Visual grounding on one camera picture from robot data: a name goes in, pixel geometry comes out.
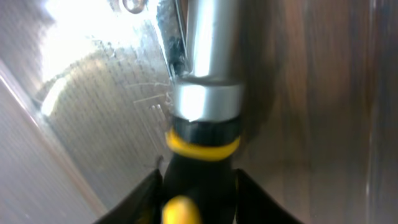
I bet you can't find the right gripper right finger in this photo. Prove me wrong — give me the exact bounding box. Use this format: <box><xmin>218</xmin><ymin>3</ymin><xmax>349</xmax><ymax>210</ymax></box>
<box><xmin>234</xmin><ymin>169</ymin><xmax>302</xmax><ymax>224</ymax></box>

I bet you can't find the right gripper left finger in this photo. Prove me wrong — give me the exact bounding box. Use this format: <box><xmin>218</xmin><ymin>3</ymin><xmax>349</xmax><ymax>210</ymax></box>
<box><xmin>95</xmin><ymin>169</ymin><xmax>162</xmax><ymax>224</ymax></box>

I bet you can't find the clear plastic container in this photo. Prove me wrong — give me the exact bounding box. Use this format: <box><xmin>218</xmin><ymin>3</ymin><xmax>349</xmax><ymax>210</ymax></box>
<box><xmin>1</xmin><ymin>1</ymin><xmax>397</xmax><ymax>223</ymax></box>

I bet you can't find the stubby yellow black screwdriver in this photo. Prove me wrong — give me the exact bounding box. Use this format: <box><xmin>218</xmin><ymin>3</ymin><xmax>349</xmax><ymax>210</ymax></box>
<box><xmin>159</xmin><ymin>0</ymin><xmax>244</xmax><ymax>223</ymax></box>

